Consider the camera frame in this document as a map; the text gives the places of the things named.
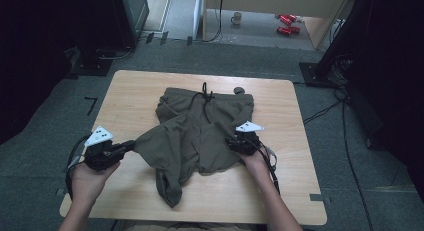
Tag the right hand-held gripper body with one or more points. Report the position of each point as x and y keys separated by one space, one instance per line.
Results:
x=246 y=142

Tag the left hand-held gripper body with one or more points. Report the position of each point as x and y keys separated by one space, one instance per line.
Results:
x=100 y=151

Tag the olive green shorts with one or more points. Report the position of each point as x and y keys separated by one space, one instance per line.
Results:
x=193 y=137

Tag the person's right hand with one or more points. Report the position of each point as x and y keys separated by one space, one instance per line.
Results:
x=257 y=164

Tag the person's left hand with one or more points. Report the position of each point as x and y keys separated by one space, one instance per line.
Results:
x=88 y=184

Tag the dark round disc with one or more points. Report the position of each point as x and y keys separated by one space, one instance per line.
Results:
x=239 y=90

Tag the black stand base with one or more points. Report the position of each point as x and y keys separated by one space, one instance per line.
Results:
x=315 y=76
x=91 y=67

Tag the red can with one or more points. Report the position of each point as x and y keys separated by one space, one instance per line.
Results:
x=283 y=31
x=295 y=29
x=285 y=20
x=293 y=17

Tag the beige mug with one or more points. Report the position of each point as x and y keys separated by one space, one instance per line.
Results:
x=237 y=17

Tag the dark cabinet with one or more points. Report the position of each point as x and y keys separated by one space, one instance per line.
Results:
x=131 y=14

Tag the beige wooden cabinet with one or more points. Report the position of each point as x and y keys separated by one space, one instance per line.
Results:
x=276 y=1

